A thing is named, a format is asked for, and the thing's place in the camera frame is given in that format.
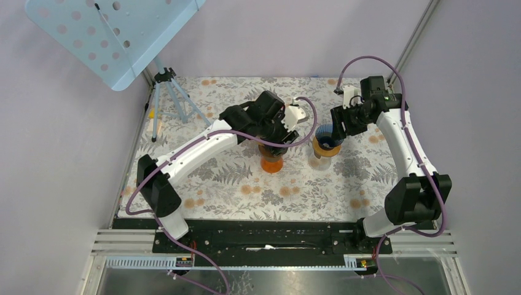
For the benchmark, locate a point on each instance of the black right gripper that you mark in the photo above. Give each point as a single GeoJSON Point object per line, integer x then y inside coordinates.
{"type": "Point", "coordinates": [340, 115]}

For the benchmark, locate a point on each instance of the clear glass carafe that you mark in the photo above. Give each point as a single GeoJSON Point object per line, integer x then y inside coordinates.
{"type": "Point", "coordinates": [320, 164]}

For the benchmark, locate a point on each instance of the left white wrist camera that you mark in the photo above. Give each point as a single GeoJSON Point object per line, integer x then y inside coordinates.
{"type": "Point", "coordinates": [293, 115]}

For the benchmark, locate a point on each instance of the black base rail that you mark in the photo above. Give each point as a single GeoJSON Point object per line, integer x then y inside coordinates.
{"type": "Point", "coordinates": [273, 243]}

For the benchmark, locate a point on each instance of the light blue music stand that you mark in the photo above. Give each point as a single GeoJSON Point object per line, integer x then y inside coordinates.
{"type": "Point", "coordinates": [117, 40]}

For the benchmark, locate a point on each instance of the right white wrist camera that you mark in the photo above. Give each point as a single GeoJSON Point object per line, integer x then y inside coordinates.
{"type": "Point", "coordinates": [351, 95]}

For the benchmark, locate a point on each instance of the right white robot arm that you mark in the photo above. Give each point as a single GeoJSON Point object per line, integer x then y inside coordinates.
{"type": "Point", "coordinates": [421, 191]}

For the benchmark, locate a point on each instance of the floral tablecloth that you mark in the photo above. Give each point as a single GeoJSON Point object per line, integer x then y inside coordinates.
{"type": "Point", "coordinates": [233, 185]}

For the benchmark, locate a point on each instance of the orange glass carafe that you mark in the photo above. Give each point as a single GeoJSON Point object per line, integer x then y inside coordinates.
{"type": "Point", "coordinates": [271, 164]}

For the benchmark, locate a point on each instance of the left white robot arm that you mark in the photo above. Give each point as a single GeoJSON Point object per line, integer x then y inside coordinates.
{"type": "Point", "coordinates": [156, 178]}

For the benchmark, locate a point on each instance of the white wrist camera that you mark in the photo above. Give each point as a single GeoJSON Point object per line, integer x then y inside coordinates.
{"type": "Point", "coordinates": [293, 115]}
{"type": "Point", "coordinates": [351, 95]}

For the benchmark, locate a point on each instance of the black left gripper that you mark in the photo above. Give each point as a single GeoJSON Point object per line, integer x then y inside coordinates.
{"type": "Point", "coordinates": [285, 136]}

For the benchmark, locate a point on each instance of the blue dripper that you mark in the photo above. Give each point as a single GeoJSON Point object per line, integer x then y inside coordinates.
{"type": "Point", "coordinates": [325, 138]}

